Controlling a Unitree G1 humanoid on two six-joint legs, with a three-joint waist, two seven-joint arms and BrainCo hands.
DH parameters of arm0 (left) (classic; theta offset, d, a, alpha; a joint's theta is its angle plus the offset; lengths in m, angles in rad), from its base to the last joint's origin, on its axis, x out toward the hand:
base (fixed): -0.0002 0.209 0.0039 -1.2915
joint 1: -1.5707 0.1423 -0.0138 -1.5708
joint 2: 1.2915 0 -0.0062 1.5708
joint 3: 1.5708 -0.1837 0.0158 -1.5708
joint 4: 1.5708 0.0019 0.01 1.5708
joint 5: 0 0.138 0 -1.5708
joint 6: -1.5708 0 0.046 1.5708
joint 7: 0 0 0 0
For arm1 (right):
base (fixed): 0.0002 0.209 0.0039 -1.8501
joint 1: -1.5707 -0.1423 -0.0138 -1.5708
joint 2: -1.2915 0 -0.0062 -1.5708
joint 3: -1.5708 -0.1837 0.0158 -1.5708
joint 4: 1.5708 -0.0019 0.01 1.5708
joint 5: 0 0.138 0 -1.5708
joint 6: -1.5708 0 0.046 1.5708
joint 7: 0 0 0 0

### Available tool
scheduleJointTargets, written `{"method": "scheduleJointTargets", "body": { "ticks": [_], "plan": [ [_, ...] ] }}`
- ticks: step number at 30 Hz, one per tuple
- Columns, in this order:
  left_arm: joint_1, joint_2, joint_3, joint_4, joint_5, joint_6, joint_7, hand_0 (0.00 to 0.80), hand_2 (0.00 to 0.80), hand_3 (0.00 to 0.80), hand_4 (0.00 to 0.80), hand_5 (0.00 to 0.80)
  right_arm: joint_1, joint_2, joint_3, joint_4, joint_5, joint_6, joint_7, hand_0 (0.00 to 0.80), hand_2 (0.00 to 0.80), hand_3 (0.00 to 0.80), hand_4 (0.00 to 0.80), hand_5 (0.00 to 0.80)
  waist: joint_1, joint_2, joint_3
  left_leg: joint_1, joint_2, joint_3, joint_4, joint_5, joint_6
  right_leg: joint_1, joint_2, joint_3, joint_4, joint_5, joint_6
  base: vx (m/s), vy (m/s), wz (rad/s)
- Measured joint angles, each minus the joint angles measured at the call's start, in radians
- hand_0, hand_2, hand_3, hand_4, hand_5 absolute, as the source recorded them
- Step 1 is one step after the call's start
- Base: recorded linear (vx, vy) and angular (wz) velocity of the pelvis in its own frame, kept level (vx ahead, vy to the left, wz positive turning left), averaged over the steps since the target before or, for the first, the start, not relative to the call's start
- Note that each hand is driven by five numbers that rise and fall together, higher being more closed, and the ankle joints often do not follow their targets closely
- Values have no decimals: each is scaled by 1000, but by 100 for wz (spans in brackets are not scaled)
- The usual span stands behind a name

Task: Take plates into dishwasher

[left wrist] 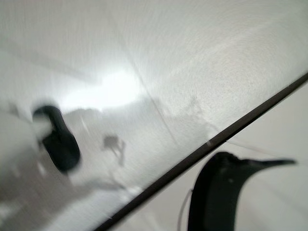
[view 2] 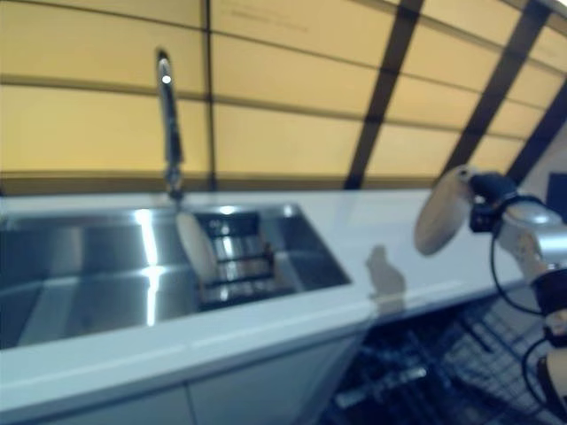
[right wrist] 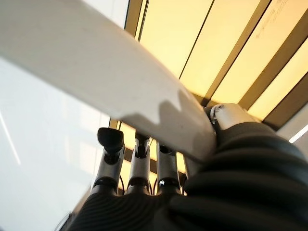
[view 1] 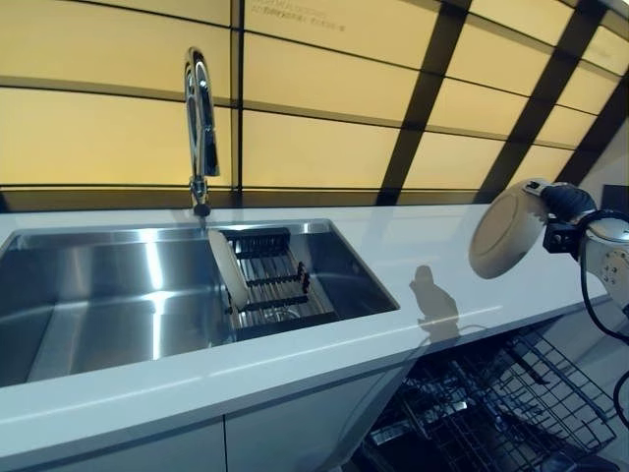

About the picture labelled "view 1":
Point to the narrow white cabinet door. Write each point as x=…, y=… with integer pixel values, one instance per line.
x=304, y=432

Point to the black dish drying rack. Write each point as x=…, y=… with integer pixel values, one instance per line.
x=275, y=290

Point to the cream round ceramic plate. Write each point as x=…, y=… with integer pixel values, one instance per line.
x=503, y=231
x=231, y=275

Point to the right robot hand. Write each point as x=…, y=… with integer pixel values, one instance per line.
x=570, y=201

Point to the black built-in dishwasher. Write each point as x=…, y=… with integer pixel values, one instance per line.
x=388, y=442

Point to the wide white cabinet door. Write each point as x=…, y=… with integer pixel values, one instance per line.
x=113, y=447

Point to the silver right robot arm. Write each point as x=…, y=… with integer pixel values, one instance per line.
x=609, y=251

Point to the chrome gooseneck kitchen faucet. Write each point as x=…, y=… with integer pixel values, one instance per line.
x=201, y=123

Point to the stainless steel sink basin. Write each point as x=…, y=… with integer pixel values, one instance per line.
x=113, y=295

